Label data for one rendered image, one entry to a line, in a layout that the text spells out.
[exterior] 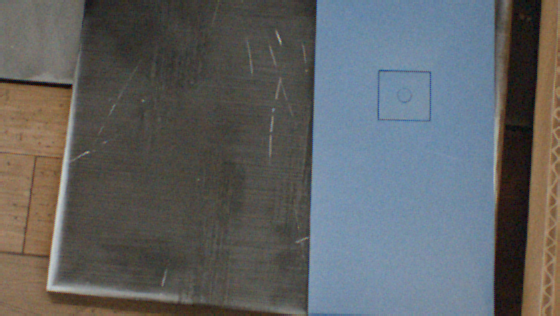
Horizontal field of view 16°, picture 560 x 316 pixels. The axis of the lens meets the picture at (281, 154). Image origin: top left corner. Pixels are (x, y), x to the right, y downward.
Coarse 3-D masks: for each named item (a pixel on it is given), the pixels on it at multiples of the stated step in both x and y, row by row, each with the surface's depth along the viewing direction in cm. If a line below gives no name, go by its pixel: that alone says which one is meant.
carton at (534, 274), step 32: (544, 0) 81; (544, 32) 80; (544, 64) 79; (544, 96) 78; (544, 128) 77; (544, 160) 76; (544, 192) 75; (544, 224) 73; (544, 256) 73; (544, 288) 73
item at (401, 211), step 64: (320, 0) 81; (384, 0) 81; (448, 0) 81; (320, 64) 80; (384, 64) 80; (448, 64) 80; (320, 128) 79; (384, 128) 79; (448, 128) 79; (320, 192) 78; (384, 192) 78; (448, 192) 78; (320, 256) 78; (384, 256) 78; (448, 256) 78
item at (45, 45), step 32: (0, 0) 83; (32, 0) 83; (64, 0) 83; (0, 32) 83; (32, 32) 83; (64, 32) 83; (512, 32) 83; (0, 64) 82; (32, 64) 82; (64, 64) 82; (512, 64) 82; (512, 96) 82; (512, 128) 82
